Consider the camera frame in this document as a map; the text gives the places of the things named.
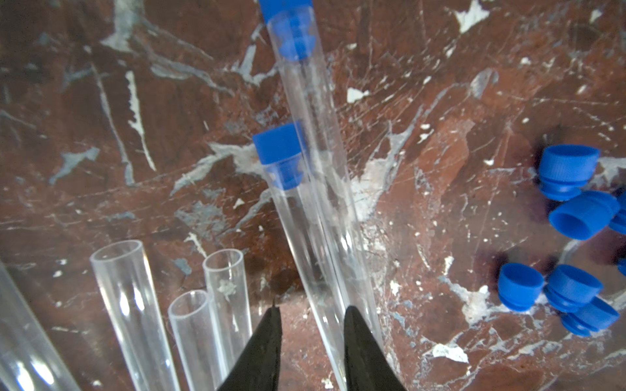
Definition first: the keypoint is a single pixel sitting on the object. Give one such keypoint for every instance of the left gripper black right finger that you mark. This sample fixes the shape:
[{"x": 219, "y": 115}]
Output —
[{"x": 365, "y": 364}]

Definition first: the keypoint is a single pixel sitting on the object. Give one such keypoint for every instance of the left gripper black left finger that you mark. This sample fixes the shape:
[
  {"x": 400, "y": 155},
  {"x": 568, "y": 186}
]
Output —
[{"x": 258, "y": 367}]

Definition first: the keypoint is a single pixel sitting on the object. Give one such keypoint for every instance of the test tube with blue stopper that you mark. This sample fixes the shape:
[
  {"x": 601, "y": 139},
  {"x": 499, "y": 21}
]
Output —
[
  {"x": 29, "y": 360},
  {"x": 126, "y": 285},
  {"x": 196, "y": 338},
  {"x": 225, "y": 277},
  {"x": 293, "y": 29}
]

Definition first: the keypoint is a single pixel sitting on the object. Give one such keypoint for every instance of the blue stopper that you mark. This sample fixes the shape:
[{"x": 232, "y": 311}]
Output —
[
  {"x": 622, "y": 266},
  {"x": 585, "y": 215},
  {"x": 569, "y": 288},
  {"x": 519, "y": 286},
  {"x": 593, "y": 317},
  {"x": 564, "y": 169},
  {"x": 618, "y": 223}
]

